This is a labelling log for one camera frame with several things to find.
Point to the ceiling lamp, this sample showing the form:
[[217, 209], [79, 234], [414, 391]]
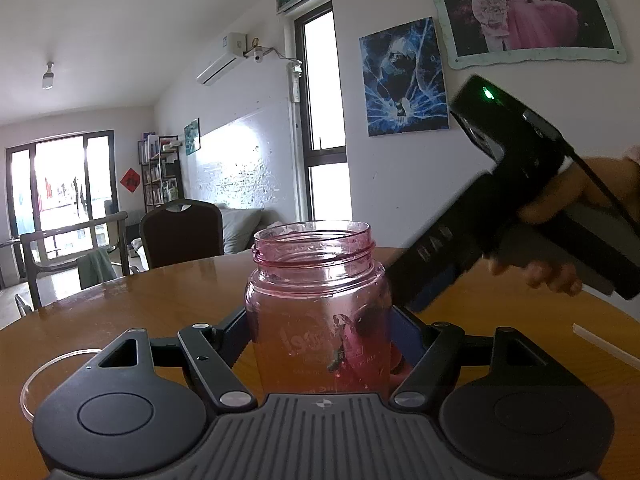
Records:
[[48, 77]]

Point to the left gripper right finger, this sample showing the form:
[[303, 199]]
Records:
[[436, 354]]

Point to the security camera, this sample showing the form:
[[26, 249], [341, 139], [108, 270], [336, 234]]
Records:
[[256, 51]]

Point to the wooden armchair with cloth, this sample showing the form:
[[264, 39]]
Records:
[[34, 268]]

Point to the grey sofa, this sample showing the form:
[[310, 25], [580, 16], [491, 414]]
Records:
[[239, 226]]

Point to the red diamond wall decoration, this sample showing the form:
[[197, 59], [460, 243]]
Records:
[[131, 180]]

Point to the bookshelf with books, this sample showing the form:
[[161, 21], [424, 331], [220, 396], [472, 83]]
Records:
[[161, 169]]

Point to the person's right hand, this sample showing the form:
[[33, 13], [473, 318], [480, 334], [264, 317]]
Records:
[[621, 177]]

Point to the white air conditioner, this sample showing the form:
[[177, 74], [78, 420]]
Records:
[[234, 47]]

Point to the pink transparent glass bottle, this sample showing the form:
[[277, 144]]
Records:
[[318, 306]]

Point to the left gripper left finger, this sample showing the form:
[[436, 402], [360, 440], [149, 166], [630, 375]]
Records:
[[206, 354]]

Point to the small teal wall picture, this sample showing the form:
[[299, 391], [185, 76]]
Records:
[[192, 137]]

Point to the white strip on table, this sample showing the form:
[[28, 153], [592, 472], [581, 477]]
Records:
[[606, 346]]

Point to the dark chair behind table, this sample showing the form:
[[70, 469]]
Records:
[[182, 231]]

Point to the blue anime poster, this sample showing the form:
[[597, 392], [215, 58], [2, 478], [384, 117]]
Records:
[[404, 85]]

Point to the framed wedding photo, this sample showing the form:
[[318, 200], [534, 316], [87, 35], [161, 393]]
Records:
[[490, 32]]

